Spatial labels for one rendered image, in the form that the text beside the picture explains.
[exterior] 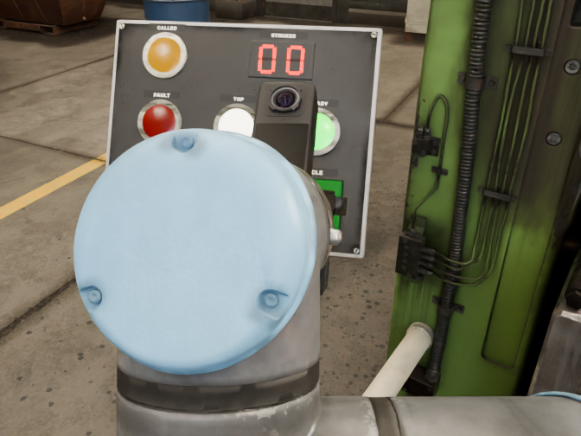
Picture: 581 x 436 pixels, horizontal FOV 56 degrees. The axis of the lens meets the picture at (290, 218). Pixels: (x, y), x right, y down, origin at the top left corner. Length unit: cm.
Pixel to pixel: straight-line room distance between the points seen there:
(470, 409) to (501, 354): 79
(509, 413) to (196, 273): 15
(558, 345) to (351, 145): 35
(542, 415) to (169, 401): 16
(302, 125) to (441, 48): 47
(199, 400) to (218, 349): 3
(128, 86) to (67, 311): 157
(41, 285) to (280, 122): 206
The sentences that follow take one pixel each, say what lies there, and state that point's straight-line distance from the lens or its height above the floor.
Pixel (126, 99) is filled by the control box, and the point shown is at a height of 111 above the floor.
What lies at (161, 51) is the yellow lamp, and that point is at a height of 117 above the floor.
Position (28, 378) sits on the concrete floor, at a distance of 202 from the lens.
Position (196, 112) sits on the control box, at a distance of 71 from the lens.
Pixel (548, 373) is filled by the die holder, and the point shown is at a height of 82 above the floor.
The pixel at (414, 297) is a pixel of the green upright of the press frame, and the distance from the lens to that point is 105.
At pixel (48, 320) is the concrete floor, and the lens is 222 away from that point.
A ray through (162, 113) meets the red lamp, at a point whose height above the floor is 110.
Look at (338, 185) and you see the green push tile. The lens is 66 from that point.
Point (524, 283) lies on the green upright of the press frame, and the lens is 96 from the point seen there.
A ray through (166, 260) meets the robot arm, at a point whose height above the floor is 122.
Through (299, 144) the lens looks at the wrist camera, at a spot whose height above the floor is 118.
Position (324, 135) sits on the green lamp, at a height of 109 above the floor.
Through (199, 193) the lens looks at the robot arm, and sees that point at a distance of 20.
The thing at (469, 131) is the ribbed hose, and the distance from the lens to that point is 85.
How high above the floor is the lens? 134
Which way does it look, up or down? 30 degrees down
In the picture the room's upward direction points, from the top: straight up
